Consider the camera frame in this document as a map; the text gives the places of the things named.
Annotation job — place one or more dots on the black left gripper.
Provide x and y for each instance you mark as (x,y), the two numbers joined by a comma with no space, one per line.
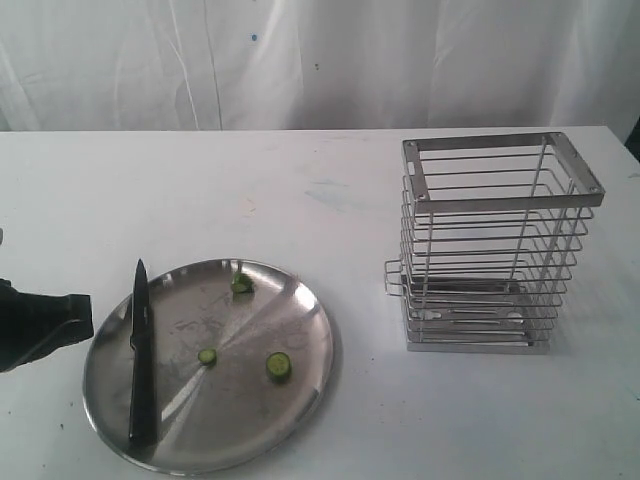
(33,326)

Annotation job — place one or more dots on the black knife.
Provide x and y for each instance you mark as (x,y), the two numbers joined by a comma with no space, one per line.
(143,422)

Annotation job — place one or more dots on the green cucumber piece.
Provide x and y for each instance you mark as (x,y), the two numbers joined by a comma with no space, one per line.
(278,367)

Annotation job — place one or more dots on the small cucumber slice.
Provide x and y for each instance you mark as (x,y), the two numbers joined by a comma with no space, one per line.
(207,357)

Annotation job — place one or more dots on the cucumber end piece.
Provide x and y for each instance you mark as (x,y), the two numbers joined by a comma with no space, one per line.
(241,283)

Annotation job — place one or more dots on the round stainless steel plate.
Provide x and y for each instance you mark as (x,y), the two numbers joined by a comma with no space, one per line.
(213,417)

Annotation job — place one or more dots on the white backdrop curtain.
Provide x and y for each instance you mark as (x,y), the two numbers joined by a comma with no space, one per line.
(233,65)

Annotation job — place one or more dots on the steel wire utensil rack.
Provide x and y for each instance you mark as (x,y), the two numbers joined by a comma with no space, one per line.
(491,228)

